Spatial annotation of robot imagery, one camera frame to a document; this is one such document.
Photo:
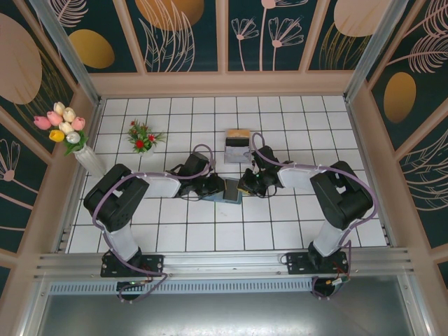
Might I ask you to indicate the clear tiered card stand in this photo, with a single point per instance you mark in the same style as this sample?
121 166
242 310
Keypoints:
238 164

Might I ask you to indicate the small red flower plant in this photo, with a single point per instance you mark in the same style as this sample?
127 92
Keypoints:
141 136

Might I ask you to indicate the gold card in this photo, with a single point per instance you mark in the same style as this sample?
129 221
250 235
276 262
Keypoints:
238 133

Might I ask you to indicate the aluminium frame post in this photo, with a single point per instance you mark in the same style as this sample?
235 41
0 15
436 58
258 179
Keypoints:
374 49
66 49

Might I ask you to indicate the dark grey card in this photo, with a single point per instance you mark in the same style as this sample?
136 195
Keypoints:
231 189

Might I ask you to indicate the white ribbed vase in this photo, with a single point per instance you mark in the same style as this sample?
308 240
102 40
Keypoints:
91 162

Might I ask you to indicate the grey metal panel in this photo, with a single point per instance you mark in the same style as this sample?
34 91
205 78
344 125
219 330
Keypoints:
224 315

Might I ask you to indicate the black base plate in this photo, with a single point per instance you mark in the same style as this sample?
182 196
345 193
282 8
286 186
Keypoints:
297 262
150 264

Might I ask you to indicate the black card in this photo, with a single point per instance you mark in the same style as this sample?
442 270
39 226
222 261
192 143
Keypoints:
238 141

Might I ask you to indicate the light grey picture card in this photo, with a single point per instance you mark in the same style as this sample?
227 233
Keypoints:
236 155

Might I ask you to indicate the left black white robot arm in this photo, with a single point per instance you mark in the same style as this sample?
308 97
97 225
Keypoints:
112 203

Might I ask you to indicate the pastel tulip bouquet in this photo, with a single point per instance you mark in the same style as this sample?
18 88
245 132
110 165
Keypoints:
64 120

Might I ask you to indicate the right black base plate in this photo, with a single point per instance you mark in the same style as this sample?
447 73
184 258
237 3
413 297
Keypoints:
297 262

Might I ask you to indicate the teal card holder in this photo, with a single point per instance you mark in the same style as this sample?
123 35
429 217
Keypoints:
213 199

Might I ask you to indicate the aluminium rail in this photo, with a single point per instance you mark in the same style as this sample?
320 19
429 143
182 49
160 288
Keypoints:
224 262

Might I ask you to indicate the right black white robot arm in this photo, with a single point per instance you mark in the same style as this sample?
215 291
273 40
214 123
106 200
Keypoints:
339 203

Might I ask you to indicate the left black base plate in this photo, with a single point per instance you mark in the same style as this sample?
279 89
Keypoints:
150 264

